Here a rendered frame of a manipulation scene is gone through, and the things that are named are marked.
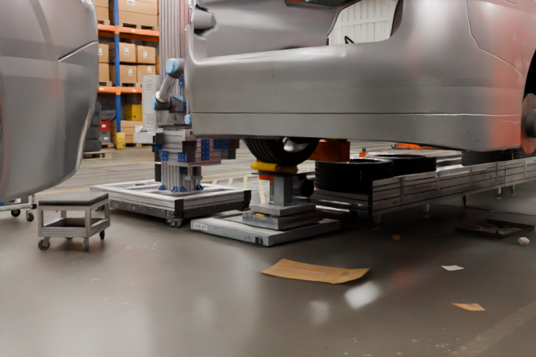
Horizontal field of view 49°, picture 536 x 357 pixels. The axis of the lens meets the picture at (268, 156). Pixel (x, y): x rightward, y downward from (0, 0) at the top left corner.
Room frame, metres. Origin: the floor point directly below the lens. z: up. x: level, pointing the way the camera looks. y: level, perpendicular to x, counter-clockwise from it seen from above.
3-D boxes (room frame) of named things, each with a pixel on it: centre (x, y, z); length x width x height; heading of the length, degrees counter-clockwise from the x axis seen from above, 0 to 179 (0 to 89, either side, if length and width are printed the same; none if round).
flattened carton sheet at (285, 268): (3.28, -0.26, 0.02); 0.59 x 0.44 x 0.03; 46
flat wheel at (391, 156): (5.51, -1.23, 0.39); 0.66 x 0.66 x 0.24
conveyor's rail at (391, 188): (5.37, -1.63, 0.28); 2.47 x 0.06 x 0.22; 136
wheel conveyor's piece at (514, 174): (6.90, -2.55, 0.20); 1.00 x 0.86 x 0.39; 136
